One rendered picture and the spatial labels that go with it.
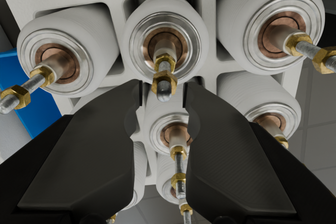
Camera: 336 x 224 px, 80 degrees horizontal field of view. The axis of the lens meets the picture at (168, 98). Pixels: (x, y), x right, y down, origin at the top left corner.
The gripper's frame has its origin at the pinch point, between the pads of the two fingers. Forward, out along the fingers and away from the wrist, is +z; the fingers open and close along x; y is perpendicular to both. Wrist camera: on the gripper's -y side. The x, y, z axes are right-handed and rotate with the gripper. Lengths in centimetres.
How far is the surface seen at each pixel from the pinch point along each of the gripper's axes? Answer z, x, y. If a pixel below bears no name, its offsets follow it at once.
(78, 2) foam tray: 17.4, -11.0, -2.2
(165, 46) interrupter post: 7.6, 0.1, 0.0
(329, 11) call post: 23.1, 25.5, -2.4
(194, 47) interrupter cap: 10.0, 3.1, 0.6
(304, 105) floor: 35, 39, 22
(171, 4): 10.6, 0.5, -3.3
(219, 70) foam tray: 17.3, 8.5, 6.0
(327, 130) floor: 35, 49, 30
